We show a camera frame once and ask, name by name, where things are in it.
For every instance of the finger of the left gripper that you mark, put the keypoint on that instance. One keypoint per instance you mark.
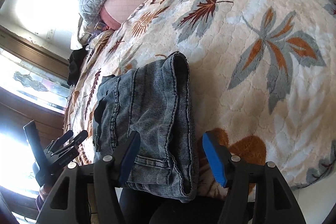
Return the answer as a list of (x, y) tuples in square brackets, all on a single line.
[(58, 144), (71, 144)]

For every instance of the leaf pattern bed cover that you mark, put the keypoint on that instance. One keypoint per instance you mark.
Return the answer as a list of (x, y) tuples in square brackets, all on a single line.
[(262, 75)]

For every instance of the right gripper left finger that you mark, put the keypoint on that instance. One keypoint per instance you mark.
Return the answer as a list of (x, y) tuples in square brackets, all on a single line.
[(68, 200)]

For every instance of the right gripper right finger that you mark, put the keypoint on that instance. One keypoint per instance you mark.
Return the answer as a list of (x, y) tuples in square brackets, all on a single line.
[(257, 193)]

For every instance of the person left hand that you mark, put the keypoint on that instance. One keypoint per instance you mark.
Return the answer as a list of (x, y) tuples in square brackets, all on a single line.
[(43, 194)]

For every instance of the blue denim pants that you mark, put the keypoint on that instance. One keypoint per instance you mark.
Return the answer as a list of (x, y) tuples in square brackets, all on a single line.
[(155, 101)]

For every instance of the white pillow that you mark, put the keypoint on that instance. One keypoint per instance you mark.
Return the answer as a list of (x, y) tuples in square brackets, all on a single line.
[(80, 34)]

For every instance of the black cloth on bed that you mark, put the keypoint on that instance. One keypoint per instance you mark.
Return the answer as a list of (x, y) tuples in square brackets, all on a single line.
[(75, 62)]

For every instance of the wooden stained glass door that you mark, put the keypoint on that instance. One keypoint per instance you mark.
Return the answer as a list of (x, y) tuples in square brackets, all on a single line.
[(33, 88)]

